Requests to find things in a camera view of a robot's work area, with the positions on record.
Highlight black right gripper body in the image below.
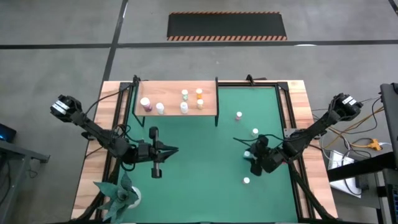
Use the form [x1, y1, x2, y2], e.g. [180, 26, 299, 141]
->
[250, 135, 285, 177]

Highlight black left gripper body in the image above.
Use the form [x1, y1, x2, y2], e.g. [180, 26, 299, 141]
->
[136, 126, 164, 179]

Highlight large red-labelled pill bottle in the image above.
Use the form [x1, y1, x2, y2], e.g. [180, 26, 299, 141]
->
[139, 96, 154, 113]

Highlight wooden shelf board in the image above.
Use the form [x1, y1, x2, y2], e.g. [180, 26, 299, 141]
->
[132, 76, 220, 128]

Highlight green table mat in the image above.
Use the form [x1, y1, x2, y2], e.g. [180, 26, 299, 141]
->
[119, 86, 299, 223]

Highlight teal plant in white pot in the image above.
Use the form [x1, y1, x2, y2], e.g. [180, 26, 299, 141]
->
[93, 170, 142, 224]

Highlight black side table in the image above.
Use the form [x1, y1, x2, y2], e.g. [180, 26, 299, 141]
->
[326, 151, 398, 224]

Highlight yellow power splitter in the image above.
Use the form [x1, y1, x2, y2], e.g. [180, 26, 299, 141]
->
[368, 138, 383, 152]

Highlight black floor mat orange stripes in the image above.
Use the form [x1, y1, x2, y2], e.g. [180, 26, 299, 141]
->
[166, 11, 288, 42]

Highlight black computer monitor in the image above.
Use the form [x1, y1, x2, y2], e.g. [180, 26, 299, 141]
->
[379, 82, 398, 162]

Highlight grey desk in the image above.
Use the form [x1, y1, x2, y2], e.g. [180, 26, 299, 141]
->
[0, 139, 50, 224]

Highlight black device blue light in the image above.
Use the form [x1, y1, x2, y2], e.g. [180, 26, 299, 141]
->
[0, 123, 17, 144]

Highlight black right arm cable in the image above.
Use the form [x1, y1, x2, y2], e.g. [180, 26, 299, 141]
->
[233, 133, 285, 147]

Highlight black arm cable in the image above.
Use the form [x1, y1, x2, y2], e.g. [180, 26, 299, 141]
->
[233, 133, 285, 147]
[83, 76, 139, 116]

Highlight black aluminium rig frame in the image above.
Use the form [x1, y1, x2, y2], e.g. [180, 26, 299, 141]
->
[73, 74, 340, 224]

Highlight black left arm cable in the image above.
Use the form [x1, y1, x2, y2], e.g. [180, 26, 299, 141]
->
[83, 76, 139, 116]

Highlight orange extension cable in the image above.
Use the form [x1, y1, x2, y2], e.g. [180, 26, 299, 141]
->
[323, 105, 385, 150]

